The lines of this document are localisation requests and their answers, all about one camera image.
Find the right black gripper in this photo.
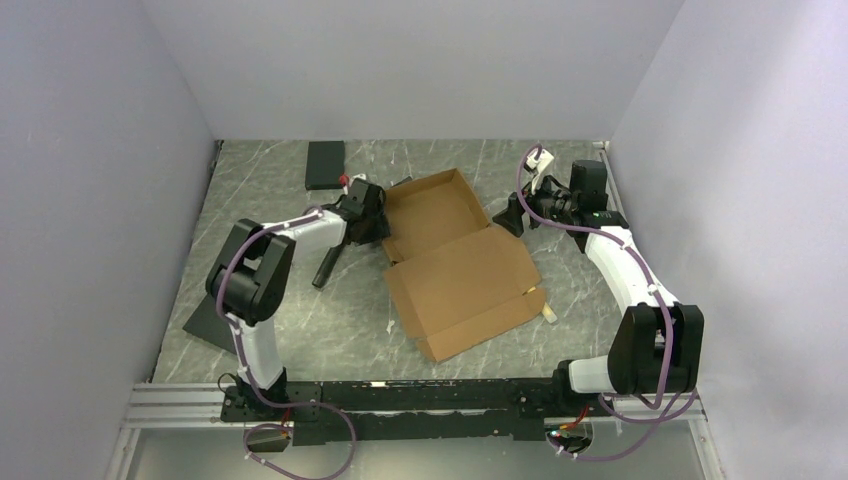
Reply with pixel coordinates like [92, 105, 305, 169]
[493, 168, 578, 238]

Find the brown cardboard box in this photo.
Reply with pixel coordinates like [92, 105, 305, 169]
[382, 169, 547, 362]

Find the yellow marker pen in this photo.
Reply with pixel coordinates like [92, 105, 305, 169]
[541, 302, 558, 324]

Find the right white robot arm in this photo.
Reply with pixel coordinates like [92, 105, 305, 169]
[493, 149, 704, 415]

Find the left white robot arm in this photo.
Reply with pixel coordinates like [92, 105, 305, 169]
[206, 175, 390, 420]

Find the black rectangular box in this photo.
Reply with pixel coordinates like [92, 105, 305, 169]
[304, 141, 346, 191]

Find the black flat block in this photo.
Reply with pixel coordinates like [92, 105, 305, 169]
[182, 294, 236, 355]

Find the black corrugated hose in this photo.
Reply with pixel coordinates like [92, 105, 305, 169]
[311, 176, 413, 289]

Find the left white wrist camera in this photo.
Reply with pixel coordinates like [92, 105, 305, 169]
[339, 173, 367, 188]

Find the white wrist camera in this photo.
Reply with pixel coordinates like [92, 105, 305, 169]
[339, 173, 367, 188]
[523, 147, 555, 177]

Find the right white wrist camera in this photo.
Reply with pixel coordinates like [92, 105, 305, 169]
[523, 147, 555, 177]

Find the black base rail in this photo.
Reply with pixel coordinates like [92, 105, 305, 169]
[220, 374, 606, 446]

